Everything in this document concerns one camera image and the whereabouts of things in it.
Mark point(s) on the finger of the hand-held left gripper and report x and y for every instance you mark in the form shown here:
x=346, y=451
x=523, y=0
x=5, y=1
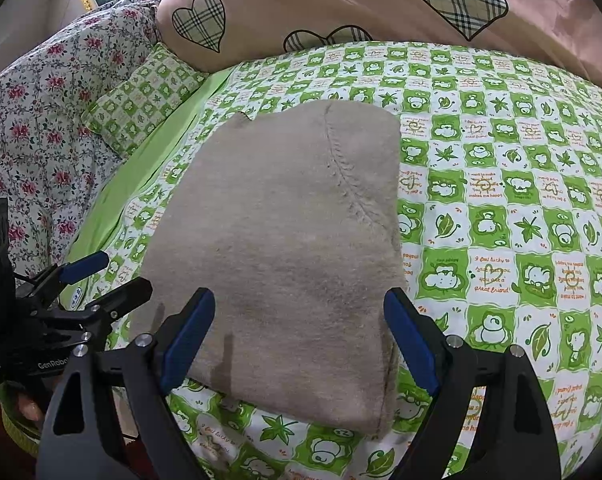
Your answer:
x=86, y=265
x=126, y=295

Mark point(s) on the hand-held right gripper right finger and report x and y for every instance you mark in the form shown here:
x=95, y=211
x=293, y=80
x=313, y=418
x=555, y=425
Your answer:
x=411, y=340

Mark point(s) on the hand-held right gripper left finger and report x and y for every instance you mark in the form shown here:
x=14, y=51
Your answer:
x=188, y=340

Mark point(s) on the beige knit sweater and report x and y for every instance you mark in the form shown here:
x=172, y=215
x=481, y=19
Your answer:
x=281, y=240

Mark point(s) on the person's left hand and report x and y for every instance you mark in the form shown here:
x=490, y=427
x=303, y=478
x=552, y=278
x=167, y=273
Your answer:
x=31, y=405

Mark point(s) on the plain green bed sheet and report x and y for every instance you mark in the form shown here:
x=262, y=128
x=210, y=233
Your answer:
x=126, y=175

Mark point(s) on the green checked bed sheet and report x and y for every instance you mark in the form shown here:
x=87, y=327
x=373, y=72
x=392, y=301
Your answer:
x=506, y=210

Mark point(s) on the floral quilt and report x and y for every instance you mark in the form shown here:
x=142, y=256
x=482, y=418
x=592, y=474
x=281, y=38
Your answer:
x=41, y=110

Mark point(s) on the green checked pillow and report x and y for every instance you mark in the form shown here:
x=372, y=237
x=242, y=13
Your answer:
x=141, y=95

